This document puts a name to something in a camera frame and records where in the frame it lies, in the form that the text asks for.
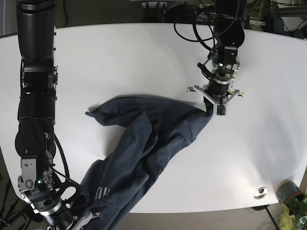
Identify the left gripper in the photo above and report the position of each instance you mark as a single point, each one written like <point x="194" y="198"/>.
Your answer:
<point x="219" y="89"/>

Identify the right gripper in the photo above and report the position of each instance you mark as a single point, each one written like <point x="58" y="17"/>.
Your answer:
<point x="44" y="196"/>

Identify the dark navy T-shirt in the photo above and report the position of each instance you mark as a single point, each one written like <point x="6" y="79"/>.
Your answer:
<point x="156" y="129"/>

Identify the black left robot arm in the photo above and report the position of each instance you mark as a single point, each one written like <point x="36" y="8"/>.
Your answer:
<point x="226" y="23"/>

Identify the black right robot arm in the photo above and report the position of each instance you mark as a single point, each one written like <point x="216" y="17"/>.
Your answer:
<point x="36" y="142"/>

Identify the silver table grommet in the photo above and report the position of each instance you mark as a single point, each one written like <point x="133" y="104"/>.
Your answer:
<point x="260" y="193"/>

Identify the grey plant pot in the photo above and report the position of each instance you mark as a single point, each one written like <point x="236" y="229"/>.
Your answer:
<point x="287" y="190"/>

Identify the green potted plant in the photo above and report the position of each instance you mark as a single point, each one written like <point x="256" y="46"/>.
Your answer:
<point x="294" y="214"/>

